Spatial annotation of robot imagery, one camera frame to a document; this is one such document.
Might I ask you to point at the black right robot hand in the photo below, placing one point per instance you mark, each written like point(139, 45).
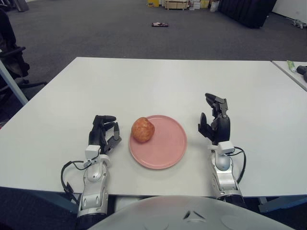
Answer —
point(221, 129)

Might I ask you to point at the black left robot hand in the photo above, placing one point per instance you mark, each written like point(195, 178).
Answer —
point(97, 134)

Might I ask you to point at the red yellow apple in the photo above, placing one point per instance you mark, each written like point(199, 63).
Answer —
point(143, 129)

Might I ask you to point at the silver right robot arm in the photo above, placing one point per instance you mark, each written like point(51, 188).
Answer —
point(224, 177)

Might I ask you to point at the pink round plate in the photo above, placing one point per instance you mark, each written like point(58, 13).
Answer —
point(168, 146)

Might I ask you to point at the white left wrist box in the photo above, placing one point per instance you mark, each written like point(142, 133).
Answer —
point(92, 152)

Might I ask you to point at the white side table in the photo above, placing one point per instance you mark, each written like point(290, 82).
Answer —
point(287, 73)

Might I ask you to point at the green white tube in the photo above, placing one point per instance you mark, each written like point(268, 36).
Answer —
point(291, 65)

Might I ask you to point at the large black handheld controller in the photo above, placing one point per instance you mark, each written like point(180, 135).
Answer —
point(305, 77)

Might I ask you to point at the light blue desk leg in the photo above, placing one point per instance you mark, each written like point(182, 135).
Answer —
point(12, 81)

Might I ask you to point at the grey robot torso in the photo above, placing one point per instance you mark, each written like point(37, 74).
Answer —
point(168, 213)

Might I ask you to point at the small black handheld controller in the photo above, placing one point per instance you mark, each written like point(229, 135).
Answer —
point(302, 69)

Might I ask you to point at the black office chair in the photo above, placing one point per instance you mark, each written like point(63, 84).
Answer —
point(12, 64)

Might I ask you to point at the black curtain partition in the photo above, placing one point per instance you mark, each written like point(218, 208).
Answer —
point(244, 11)

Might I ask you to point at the small black floor tray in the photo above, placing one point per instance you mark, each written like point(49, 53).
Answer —
point(159, 24)

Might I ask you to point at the white plastic bag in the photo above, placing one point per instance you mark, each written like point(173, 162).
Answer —
point(214, 6)

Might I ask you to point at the stacked cardboard boxes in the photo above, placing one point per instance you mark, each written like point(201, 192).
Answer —
point(199, 4)

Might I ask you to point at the grey quadruped robot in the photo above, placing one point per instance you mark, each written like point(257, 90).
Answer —
point(299, 23)

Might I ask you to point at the wooden crate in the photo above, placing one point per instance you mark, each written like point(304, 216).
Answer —
point(176, 4)

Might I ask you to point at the yellow box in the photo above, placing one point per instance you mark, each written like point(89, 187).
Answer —
point(153, 3)

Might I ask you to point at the blue grey table frame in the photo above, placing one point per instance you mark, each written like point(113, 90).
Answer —
point(283, 203)

